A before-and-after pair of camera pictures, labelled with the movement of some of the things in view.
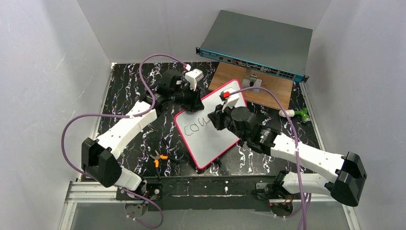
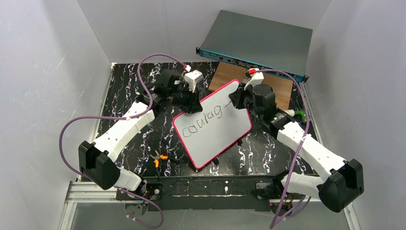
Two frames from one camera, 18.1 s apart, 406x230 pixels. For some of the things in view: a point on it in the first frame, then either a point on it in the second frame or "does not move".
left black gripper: (195, 103) does not move
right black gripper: (217, 117) → (240, 98)
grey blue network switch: (276, 49) does not move
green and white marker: (291, 113) does not move
